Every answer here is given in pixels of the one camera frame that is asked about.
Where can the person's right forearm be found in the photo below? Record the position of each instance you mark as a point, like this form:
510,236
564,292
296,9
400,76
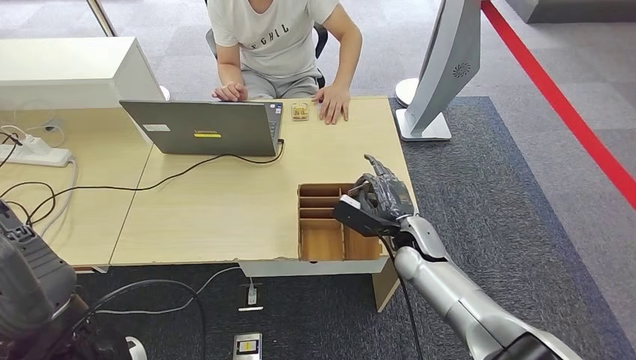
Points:
232,67

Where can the grey laptop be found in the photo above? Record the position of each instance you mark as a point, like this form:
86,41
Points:
208,129

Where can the person's right hand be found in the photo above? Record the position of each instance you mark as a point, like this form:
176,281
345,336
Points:
231,93

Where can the white floor plug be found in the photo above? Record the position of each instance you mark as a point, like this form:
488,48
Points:
252,295

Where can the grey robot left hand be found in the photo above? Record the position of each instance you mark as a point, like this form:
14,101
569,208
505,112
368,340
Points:
27,288

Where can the person's left forearm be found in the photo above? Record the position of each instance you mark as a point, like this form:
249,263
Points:
348,64

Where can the person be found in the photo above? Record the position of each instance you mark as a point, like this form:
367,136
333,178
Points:
273,39

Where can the wooden compartment organizer box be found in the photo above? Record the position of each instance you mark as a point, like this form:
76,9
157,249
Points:
320,241

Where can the wooden desk leg panel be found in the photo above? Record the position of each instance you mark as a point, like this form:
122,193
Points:
382,288

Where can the white plug adapter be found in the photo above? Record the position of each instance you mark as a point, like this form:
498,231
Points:
34,144

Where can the dark robot left arm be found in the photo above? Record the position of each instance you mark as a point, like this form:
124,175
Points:
84,343

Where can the white desk beam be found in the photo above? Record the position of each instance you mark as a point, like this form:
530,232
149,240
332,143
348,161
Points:
308,268

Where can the white cabinet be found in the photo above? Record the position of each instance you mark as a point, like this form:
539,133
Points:
64,69

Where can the silver monitor with stand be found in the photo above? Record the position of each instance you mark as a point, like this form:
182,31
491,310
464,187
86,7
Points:
447,54

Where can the white power strip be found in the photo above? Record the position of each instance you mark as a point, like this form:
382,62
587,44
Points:
35,157

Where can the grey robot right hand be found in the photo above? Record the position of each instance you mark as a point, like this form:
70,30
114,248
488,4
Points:
392,198

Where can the silver floor socket box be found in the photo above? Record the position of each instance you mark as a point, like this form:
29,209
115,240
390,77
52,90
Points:
247,346

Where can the white round stand base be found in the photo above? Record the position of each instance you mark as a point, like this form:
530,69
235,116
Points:
405,90

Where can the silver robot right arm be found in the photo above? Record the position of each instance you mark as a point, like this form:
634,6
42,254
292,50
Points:
457,303

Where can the person's left hand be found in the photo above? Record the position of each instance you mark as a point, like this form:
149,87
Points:
334,104

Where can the dark grey carpet rug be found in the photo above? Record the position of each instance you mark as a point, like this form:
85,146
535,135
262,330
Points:
522,159

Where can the small white round base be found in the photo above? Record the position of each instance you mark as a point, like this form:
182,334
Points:
165,92

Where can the grey floor platform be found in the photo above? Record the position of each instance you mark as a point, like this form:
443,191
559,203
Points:
576,10

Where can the white rounded object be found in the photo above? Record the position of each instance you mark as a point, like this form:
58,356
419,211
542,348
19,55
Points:
136,349

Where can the metal pole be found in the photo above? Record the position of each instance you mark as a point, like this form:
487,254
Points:
102,17

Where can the small grey adapter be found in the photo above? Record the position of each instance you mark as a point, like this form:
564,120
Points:
52,124

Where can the small wooden block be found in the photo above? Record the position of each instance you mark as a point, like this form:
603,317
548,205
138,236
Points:
300,112

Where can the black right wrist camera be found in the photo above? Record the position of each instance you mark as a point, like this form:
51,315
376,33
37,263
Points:
360,221

